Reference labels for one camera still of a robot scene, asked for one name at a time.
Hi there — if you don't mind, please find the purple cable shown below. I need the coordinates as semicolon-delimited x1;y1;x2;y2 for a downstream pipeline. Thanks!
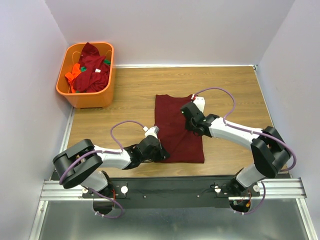
58;120;125;220
192;87;298;216

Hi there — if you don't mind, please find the orange shirt in bin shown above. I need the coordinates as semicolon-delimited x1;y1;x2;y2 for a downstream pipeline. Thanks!
64;63;81;93

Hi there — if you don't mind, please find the green shirt in bin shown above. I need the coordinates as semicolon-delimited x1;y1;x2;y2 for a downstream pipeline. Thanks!
80;59;111;72

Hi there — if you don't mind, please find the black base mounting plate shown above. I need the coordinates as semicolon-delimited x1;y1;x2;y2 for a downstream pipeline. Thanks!
111;175;261;210

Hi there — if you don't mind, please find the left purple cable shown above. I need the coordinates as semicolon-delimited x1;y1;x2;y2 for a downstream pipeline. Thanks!
58;120;125;220

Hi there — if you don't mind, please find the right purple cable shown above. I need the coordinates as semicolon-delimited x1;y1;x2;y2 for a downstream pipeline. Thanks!
192;87;298;216

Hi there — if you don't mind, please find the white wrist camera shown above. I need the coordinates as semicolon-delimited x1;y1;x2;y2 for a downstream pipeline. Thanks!
191;94;206;112
142;126;160;138

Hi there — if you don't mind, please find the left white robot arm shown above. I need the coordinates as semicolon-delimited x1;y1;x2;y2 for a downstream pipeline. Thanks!
52;135;170;198

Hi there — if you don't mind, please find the aluminium extrusion rail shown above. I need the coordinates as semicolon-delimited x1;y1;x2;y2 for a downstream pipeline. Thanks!
40;178;307;201

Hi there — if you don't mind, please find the dark red shirt in bin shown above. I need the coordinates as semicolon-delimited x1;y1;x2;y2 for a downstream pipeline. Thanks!
74;42;111;93

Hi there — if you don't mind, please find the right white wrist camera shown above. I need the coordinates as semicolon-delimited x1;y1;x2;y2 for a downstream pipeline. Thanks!
191;94;206;112

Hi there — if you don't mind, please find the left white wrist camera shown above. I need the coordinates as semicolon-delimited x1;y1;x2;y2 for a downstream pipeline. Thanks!
142;126;160;138

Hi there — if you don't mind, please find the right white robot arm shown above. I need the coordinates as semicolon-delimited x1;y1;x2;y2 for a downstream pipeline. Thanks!
180;101;293;196

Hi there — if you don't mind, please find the maroon t shirt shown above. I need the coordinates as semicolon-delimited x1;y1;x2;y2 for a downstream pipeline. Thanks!
154;94;205;164

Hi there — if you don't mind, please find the orange plastic bin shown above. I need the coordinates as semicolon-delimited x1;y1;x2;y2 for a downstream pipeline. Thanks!
56;42;116;109

